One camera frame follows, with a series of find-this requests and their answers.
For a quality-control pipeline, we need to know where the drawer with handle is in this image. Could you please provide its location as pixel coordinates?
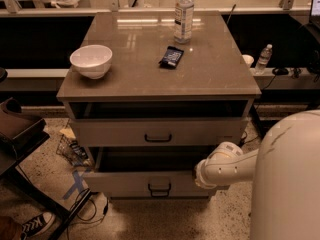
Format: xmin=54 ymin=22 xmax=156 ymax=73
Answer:
xmin=84 ymin=146 xmax=216 ymax=199
xmin=71 ymin=118 xmax=248 ymax=147

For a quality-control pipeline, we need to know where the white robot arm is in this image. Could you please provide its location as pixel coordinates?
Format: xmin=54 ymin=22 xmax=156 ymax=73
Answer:
xmin=194 ymin=109 xmax=320 ymax=240

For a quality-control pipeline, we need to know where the grey drawer cabinet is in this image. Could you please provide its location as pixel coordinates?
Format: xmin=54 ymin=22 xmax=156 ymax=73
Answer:
xmin=55 ymin=11 xmax=262 ymax=202

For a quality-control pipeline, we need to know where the dark blue snack packet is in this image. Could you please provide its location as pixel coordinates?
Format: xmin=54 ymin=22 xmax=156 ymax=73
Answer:
xmin=159 ymin=46 xmax=184 ymax=69

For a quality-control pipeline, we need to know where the white bowl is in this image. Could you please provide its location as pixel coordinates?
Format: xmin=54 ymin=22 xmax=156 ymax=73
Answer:
xmin=70 ymin=45 xmax=113 ymax=79

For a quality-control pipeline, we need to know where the white paper cup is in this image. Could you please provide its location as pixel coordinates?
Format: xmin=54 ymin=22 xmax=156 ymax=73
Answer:
xmin=242 ymin=54 xmax=254 ymax=67

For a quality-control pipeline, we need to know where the large clear water bottle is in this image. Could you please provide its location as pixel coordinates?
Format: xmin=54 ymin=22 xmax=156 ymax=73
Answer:
xmin=174 ymin=0 xmax=194 ymax=44

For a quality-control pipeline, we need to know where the small water bottle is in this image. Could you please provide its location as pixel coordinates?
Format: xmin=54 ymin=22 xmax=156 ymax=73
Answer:
xmin=254 ymin=44 xmax=273 ymax=75

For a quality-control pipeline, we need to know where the black computer mouse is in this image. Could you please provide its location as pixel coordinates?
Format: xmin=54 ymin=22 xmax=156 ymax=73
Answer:
xmin=272 ymin=68 xmax=289 ymax=76

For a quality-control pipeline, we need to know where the black side table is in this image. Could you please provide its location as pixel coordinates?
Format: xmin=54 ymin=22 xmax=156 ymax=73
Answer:
xmin=0 ymin=98 xmax=92 ymax=240

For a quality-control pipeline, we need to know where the black and white sneaker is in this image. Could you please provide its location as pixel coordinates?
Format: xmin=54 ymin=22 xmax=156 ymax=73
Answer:
xmin=20 ymin=212 xmax=56 ymax=240

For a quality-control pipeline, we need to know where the wire basket on floor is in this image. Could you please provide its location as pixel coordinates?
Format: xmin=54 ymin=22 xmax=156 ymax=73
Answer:
xmin=56 ymin=135 xmax=88 ymax=167

